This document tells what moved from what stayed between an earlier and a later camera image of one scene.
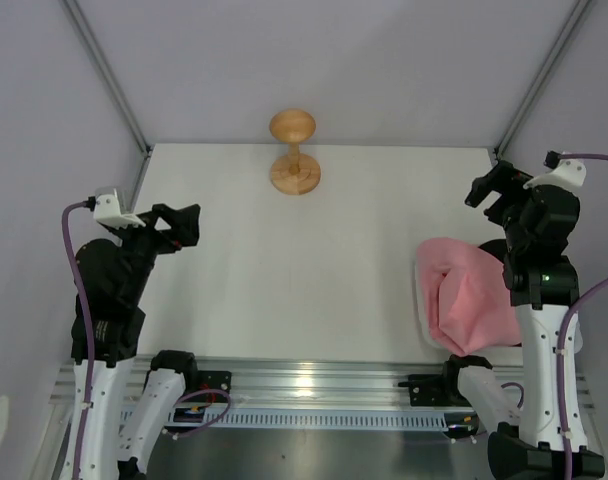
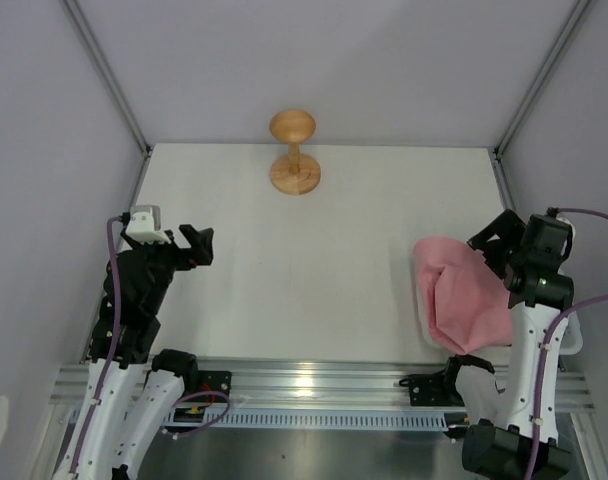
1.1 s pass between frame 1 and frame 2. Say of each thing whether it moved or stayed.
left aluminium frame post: stayed
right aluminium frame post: stayed
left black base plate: stayed
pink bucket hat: stayed
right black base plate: stayed
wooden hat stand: stayed
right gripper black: moved
